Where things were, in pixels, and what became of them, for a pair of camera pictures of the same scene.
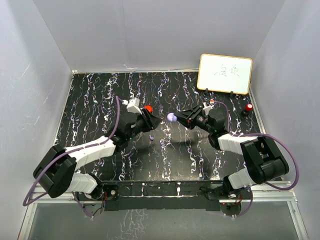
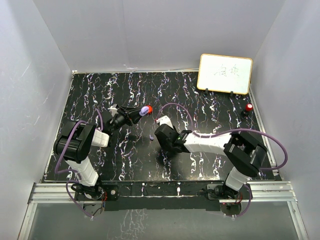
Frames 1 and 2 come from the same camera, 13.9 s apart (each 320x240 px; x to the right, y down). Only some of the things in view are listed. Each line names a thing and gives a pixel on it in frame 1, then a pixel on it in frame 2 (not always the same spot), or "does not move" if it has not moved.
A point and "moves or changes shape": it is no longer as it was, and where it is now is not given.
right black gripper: x=187 y=117 → x=165 y=146
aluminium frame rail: x=282 y=190 does not move
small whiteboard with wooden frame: x=224 y=74 does not move
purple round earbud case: x=171 y=117 moves or changes shape
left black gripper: x=151 y=122 → x=131 y=115
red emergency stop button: x=248 y=107 does not move
